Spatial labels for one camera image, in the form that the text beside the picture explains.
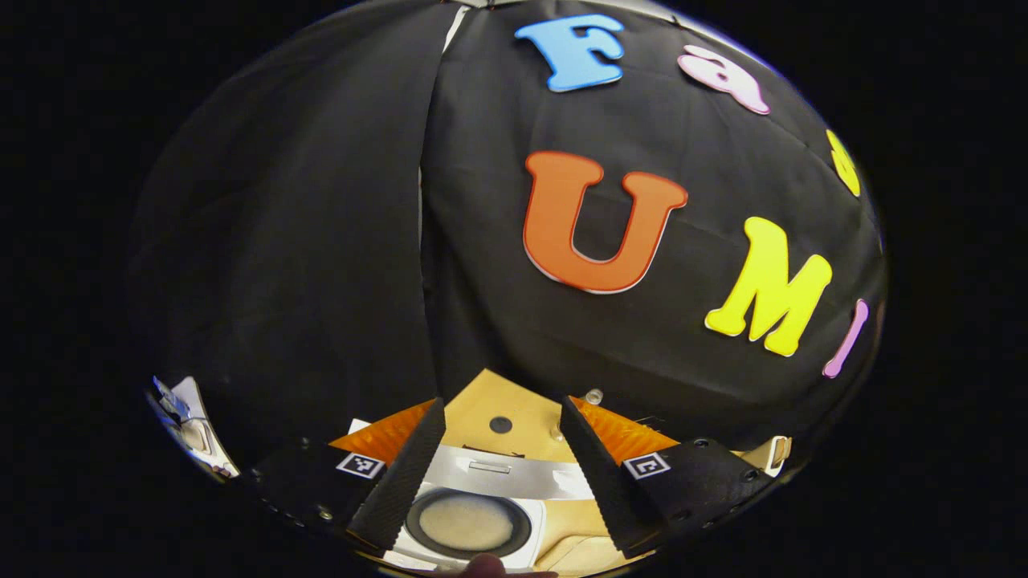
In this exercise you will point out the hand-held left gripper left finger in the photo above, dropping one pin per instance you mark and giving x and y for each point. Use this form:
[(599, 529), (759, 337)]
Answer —
[(397, 490)]

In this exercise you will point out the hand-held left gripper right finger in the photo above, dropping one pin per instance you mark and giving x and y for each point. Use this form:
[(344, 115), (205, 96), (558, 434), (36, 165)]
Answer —
[(606, 482)]

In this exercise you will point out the white rice heap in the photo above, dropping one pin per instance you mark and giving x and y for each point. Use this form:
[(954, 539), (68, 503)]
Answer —
[(466, 522)]

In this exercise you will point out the white rice cooker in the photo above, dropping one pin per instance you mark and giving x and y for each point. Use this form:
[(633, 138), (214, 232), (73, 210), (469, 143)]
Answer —
[(522, 482)]

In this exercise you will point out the clear plastic water bottle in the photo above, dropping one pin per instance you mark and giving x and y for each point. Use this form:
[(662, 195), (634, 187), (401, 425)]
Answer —
[(594, 396)]

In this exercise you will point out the white divided dish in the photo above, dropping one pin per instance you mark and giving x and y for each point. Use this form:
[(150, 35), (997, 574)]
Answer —
[(773, 453)]

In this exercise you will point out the white and blue panel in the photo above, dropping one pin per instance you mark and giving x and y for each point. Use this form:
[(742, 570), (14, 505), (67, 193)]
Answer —
[(197, 433)]

